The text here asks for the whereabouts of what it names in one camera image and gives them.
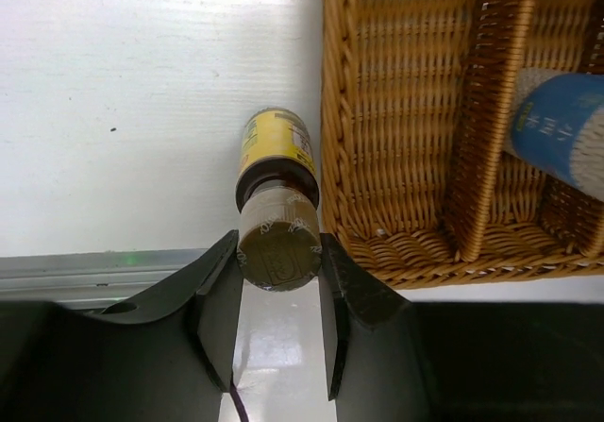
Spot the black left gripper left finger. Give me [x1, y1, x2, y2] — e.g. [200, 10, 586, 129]
[1, 231, 243, 421]

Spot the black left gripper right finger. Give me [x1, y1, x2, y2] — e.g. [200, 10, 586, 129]
[319, 234, 603, 421]

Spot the yellow-label small bottle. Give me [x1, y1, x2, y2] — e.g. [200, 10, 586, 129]
[235, 108, 322, 292]

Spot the silver-lid salt shaker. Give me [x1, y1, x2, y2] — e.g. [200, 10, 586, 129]
[503, 68, 603, 201]

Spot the brown wicker basket tray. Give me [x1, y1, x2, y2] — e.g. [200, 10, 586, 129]
[321, 0, 603, 289]

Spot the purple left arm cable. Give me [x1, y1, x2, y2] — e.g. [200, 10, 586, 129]
[228, 379, 251, 422]

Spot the aluminium table frame rail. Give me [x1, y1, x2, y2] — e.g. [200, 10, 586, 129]
[1, 249, 205, 309]

